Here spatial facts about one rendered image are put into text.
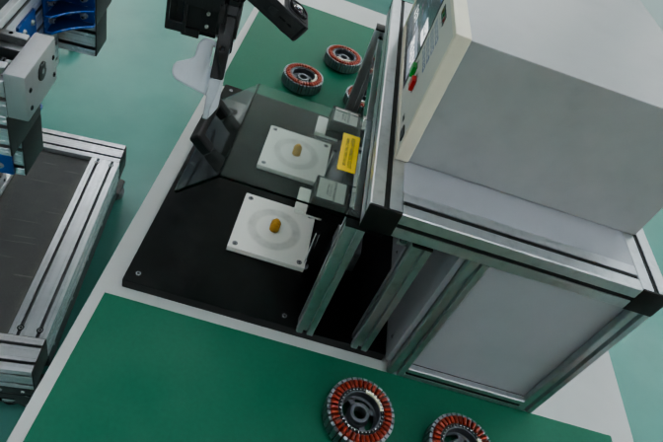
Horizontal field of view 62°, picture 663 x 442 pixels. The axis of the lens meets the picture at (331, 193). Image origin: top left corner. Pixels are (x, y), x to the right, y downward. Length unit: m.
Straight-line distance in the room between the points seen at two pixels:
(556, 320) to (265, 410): 0.47
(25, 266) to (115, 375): 0.85
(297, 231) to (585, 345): 0.55
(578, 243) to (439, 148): 0.24
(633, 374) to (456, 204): 1.86
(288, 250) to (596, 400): 0.66
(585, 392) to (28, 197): 1.57
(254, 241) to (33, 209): 0.95
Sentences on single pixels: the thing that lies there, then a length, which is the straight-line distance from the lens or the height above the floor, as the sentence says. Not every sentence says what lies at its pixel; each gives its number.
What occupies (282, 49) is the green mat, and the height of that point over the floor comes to 0.75.
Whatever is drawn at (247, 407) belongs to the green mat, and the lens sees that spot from 0.92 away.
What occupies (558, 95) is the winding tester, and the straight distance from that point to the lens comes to 0.77.
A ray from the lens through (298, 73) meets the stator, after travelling 1.58.
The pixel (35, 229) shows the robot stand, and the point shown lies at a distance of 1.81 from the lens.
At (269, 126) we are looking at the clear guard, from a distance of 0.86.
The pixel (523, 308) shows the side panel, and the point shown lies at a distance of 0.89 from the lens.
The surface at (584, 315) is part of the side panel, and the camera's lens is 0.92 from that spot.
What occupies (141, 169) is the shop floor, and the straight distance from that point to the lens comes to 2.29.
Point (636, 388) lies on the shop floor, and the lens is 2.53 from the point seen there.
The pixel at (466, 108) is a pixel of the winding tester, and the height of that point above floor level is 1.23.
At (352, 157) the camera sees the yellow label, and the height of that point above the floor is 1.07.
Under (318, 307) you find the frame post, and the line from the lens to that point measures 0.93.
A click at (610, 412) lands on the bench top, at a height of 0.75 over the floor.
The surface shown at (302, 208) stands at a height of 0.88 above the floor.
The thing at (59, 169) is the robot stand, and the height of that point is 0.21.
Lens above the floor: 1.58
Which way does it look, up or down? 41 degrees down
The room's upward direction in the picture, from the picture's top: 23 degrees clockwise
